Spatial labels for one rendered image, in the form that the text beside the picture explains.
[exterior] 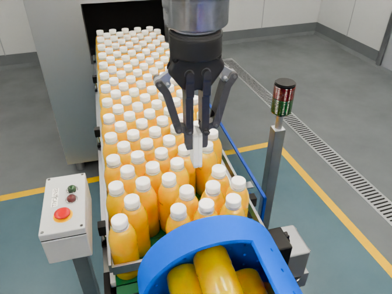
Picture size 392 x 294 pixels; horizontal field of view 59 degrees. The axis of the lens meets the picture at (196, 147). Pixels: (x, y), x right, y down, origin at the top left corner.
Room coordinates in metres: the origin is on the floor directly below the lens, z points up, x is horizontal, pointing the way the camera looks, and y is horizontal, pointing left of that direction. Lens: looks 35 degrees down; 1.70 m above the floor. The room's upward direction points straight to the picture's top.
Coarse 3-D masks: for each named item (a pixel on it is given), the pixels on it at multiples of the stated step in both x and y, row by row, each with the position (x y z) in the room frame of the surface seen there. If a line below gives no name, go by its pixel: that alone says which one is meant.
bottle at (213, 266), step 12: (204, 252) 0.41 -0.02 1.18; (216, 252) 0.40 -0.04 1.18; (204, 264) 0.38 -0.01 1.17; (216, 264) 0.38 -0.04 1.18; (228, 264) 0.38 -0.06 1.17; (204, 276) 0.36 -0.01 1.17; (216, 276) 0.35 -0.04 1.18; (228, 276) 0.35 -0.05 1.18; (204, 288) 0.34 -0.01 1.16; (216, 288) 0.33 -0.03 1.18; (228, 288) 0.33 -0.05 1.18; (240, 288) 0.34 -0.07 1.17
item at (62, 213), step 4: (60, 208) 0.58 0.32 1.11; (64, 208) 0.58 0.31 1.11; (68, 208) 0.58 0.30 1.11; (56, 212) 0.57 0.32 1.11; (60, 212) 0.57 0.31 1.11; (64, 212) 0.57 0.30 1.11; (68, 212) 0.57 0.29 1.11; (56, 216) 0.55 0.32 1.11; (60, 216) 0.55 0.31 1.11; (64, 216) 0.55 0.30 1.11
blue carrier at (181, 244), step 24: (216, 216) 0.44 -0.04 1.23; (240, 216) 0.45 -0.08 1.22; (168, 240) 0.40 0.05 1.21; (192, 240) 0.39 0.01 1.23; (216, 240) 0.38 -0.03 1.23; (240, 240) 0.39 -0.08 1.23; (264, 240) 0.41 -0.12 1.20; (144, 264) 0.39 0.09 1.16; (168, 264) 0.36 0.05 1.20; (240, 264) 0.45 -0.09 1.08; (264, 264) 0.35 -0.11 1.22; (144, 288) 0.35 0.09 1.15; (288, 288) 0.32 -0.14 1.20
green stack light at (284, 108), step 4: (272, 96) 0.95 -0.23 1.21; (272, 100) 0.94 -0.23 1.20; (276, 100) 0.93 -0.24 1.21; (292, 100) 0.93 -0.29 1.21; (272, 104) 0.94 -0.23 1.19; (276, 104) 0.93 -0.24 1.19; (280, 104) 0.92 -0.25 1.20; (284, 104) 0.92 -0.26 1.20; (288, 104) 0.92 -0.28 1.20; (292, 104) 0.94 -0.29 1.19; (272, 108) 0.94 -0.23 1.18; (276, 108) 0.93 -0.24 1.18; (280, 108) 0.92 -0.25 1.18; (284, 108) 0.92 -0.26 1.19; (288, 108) 0.92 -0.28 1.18; (272, 112) 0.94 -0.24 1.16; (276, 112) 0.92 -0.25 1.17; (280, 112) 0.92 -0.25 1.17; (284, 112) 0.92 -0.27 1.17; (288, 112) 0.92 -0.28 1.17
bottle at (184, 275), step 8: (184, 264) 0.41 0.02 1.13; (192, 264) 0.41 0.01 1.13; (176, 272) 0.39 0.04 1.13; (184, 272) 0.39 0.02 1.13; (192, 272) 0.39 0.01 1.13; (168, 280) 0.39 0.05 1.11; (176, 280) 0.38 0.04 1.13; (184, 280) 0.38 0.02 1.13; (192, 280) 0.38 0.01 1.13; (168, 288) 0.38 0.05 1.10; (176, 288) 0.36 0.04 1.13; (184, 288) 0.36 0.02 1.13; (192, 288) 0.36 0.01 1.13; (200, 288) 0.36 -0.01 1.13
